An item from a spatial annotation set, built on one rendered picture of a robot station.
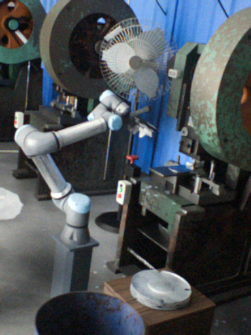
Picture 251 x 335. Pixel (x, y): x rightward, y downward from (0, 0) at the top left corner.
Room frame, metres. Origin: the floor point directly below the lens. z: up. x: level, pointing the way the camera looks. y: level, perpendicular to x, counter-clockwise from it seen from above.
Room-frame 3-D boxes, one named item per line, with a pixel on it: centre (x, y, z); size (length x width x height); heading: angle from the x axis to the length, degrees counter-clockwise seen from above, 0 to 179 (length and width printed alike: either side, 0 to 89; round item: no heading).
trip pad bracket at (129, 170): (2.94, -0.03, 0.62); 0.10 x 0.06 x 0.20; 36
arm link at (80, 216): (2.33, 0.23, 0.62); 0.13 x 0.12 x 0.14; 36
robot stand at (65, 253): (2.32, 0.22, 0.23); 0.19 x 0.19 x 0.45; 40
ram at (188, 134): (2.80, -0.36, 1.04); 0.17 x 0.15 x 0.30; 126
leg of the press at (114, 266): (3.12, -0.35, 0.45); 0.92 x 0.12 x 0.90; 126
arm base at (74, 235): (2.32, 0.22, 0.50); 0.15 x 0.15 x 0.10
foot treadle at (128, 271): (2.74, -0.29, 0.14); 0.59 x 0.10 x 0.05; 126
